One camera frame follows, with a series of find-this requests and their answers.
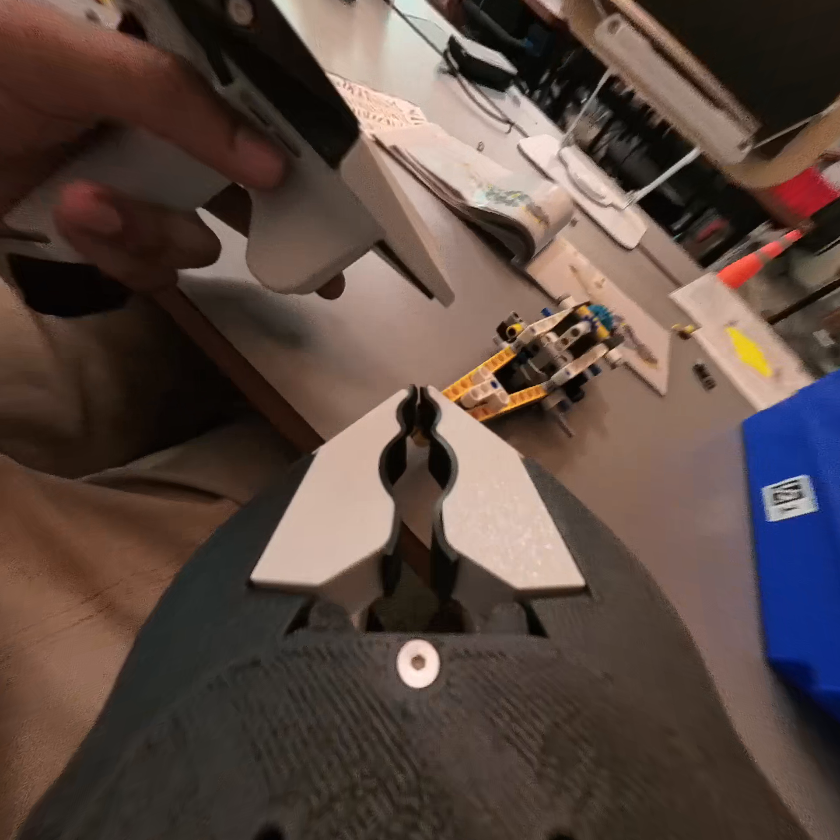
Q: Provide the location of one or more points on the person's left hand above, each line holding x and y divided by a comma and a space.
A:
98, 79

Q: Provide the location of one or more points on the paper sheet with yellow shape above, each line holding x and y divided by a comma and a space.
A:
715, 308

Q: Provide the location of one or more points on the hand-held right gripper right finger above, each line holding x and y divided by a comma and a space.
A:
505, 525

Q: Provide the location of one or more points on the small yellow black lego piece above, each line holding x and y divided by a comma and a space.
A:
684, 331

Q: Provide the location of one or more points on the red box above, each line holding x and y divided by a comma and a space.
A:
807, 193

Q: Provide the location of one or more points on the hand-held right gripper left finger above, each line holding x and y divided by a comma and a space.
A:
328, 512

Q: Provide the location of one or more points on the person's beige trouser leg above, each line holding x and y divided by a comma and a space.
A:
98, 525

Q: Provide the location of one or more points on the yellow and white lego model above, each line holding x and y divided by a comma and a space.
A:
499, 367

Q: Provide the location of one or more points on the open instruction booklet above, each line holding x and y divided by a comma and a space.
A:
459, 170

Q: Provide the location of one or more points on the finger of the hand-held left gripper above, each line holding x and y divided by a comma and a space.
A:
400, 223

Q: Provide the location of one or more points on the black device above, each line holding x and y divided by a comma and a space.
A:
482, 62

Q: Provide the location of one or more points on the white flat tray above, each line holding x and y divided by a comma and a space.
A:
610, 223

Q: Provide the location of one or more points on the blue box with tag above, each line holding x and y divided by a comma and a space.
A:
800, 590

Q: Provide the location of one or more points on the orange cone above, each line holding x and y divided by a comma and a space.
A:
754, 262

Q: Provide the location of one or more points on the black patterned paper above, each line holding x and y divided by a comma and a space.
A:
384, 108

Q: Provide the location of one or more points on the white paper sheet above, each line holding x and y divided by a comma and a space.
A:
646, 374

